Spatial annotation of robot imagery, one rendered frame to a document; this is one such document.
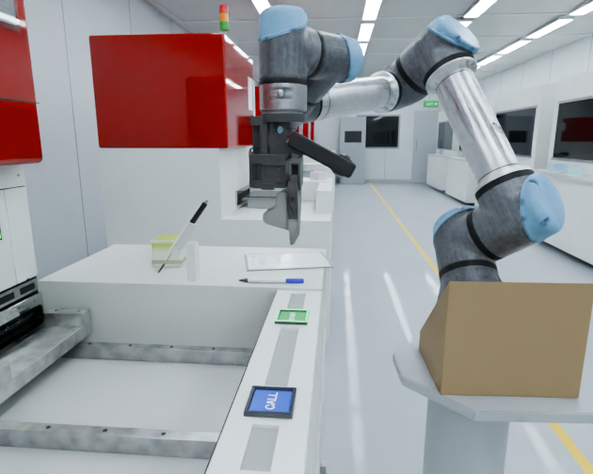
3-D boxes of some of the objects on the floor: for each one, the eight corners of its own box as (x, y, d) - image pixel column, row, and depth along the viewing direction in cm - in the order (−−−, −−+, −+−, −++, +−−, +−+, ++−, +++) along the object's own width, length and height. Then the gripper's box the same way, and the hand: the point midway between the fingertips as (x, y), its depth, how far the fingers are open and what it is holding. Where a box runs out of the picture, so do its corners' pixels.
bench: (439, 194, 1064) (444, 106, 1021) (424, 186, 1239) (428, 111, 1196) (486, 194, 1055) (493, 106, 1012) (464, 186, 1230) (470, 111, 1187)
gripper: (257, 116, 76) (259, 237, 80) (246, 113, 67) (249, 249, 71) (307, 116, 75) (306, 238, 80) (303, 112, 66) (303, 250, 71)
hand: (296, 237), depth 75 cm, fingers closed
